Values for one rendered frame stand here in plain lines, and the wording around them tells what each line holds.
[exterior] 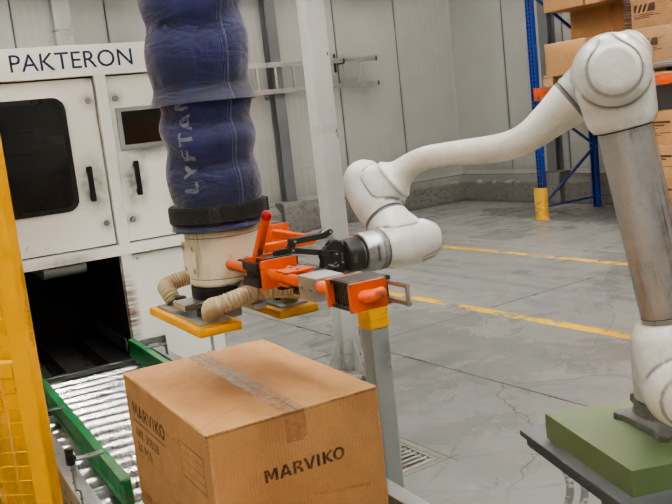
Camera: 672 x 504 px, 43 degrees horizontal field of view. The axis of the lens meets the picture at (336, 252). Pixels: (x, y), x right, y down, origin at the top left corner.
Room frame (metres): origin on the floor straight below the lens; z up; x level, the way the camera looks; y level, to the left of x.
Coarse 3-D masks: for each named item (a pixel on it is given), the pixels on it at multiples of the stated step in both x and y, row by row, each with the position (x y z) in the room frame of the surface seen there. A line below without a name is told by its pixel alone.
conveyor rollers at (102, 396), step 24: (72, 384) 3.46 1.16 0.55; (96, 384) 3.42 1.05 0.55; (120, 384) 3.44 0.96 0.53; (72, 408) 3.17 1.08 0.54; (96, 408) 3.13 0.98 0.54; (120, 408) 3.09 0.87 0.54; (96, 432) 2.86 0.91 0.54; (120, 432) 2.82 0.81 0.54; (120, 456) 2.63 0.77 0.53; (96, 480) 2.42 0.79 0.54
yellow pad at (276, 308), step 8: (272, 304) 1.90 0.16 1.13; (280, 304) 1.88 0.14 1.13; (288, 304) 1.87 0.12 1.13; (296, 304) 1.88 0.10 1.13; (304, 304) 1.88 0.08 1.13; (312, 304) 1.87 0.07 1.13; (264, 312) 1.90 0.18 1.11; (272, 312) 1.86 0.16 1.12; (280, 312) 1.83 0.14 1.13; (288, 312) 1.84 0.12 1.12; (296, 312) 1.85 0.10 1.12; (304, 312) 1.86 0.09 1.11
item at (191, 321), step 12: (156, 312) 1.98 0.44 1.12; (168, 312) 1.95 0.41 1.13; (180, 312) 1.91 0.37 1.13; (192, 312) 1.90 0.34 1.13; (180, 324) 1.84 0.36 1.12; (192, 324) 1.80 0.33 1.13; (204, 324) 1.77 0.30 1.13; (216, 324) 1.77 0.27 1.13; (228, 324) 1.77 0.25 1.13; (240, 324) 1.78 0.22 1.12; (204, 336) 1.74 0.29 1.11
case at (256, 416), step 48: (144, 384) 1.99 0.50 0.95; (192, 384) 1.95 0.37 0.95; (240, 384) 1.91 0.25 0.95; (288, 384) 1.87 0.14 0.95; (336, 384) 1.83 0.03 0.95; (144, 432) 2.01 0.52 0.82; (192, 432) 1.67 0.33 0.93; (240, 432) 1.63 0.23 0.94; (288, 432) 1.68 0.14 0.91; (336, 432) 1.73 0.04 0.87; (144, 480) 2.07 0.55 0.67; (192, 480) 1.71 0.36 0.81; (240, 480) 1.62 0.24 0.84; (288, 480) 1.67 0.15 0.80; (336, 480) 1.73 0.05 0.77; (384, 480) 1.78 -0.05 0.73
